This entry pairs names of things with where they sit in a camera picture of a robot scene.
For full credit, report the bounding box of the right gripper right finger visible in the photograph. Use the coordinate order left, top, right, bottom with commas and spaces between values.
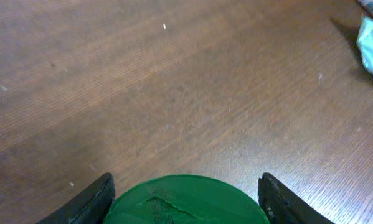
258, 172, 333, 224

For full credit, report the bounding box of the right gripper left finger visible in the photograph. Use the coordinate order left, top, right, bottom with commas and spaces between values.
37, 172, 115, 224

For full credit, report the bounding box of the green lid jar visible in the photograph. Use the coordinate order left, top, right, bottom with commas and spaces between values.
104, 175, 269, 224

